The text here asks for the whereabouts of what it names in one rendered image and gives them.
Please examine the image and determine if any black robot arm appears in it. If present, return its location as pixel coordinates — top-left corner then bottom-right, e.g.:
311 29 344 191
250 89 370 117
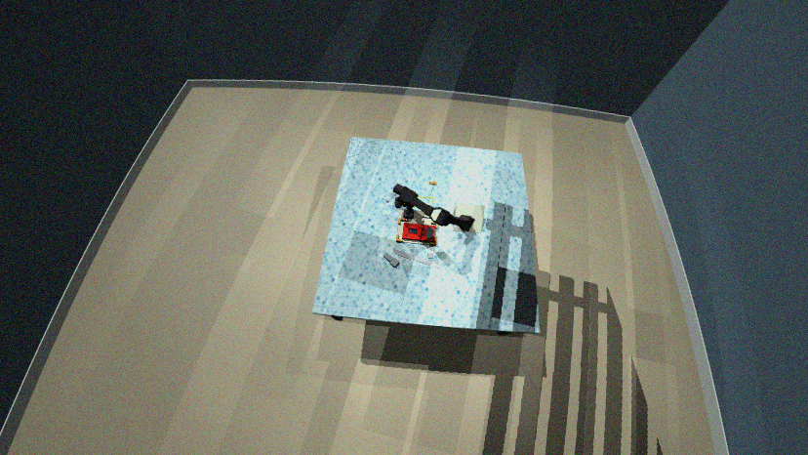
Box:
393 184 474 231

